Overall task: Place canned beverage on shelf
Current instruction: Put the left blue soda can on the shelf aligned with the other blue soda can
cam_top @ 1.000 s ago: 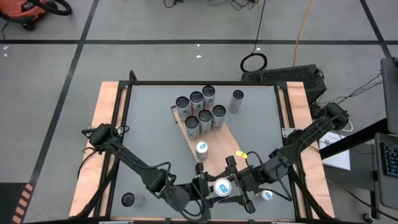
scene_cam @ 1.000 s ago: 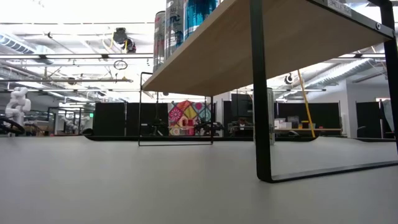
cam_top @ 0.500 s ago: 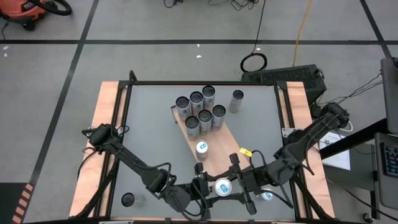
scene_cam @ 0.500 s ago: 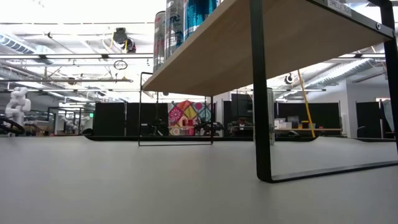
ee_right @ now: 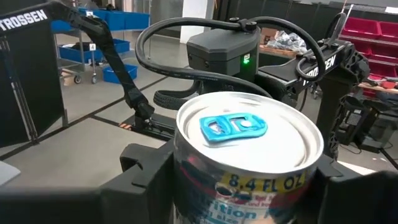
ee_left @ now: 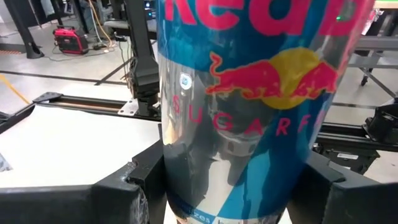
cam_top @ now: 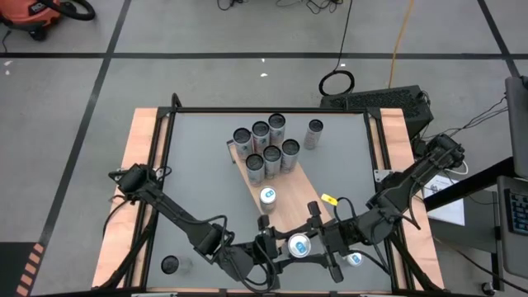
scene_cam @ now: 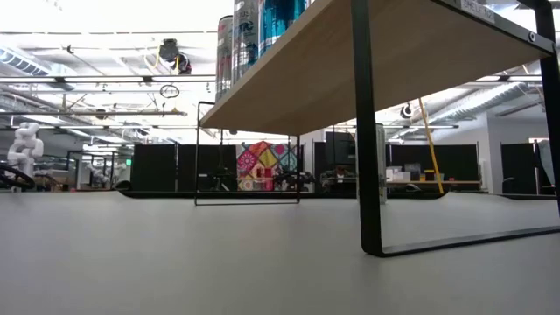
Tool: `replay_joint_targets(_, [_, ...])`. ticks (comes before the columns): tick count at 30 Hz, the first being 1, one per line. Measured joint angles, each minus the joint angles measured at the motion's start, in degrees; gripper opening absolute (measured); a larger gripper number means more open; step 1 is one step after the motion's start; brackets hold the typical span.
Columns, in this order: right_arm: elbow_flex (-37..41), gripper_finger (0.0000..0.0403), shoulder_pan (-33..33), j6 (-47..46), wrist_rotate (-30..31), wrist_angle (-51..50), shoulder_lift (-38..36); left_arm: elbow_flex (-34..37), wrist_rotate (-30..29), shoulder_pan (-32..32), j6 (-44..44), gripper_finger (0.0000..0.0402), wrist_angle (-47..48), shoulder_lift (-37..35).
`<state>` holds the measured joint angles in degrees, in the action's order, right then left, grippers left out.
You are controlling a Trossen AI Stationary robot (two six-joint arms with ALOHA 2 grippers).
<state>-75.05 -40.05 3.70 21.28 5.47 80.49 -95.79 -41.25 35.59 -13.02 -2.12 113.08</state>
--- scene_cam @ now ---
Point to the Celsius peach vibe can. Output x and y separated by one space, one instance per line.
224 57

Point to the Celsius arctic vibe can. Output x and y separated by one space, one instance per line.
245 44

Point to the blue silver Red Bull can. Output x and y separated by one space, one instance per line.
280 22

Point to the black background robot arm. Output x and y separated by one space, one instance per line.
219 176
293 178

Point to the large white robot arm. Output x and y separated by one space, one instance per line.
24 146

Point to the small white robot arm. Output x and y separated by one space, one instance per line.
97 172

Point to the white shelf label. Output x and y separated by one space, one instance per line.
479 9

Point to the colourful patchwork panel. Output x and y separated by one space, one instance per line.
262 164

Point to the black cabinet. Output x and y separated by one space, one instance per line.
339 149

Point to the person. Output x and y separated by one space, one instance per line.
339 174

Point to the black partition panel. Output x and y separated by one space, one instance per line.
459 162
207 157
153 166
520 168

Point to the white box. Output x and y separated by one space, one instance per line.
400 176

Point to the wooden desk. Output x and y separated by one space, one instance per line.
464 182

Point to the black wheel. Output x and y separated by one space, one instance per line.
31 181

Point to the black aluminium table frame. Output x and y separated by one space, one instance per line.
262 195

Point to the wooden shelf with black frame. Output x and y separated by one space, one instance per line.
350 65

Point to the black overhead camera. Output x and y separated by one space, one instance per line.
168 50

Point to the silver ventilation duct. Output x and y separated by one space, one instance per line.
490 101

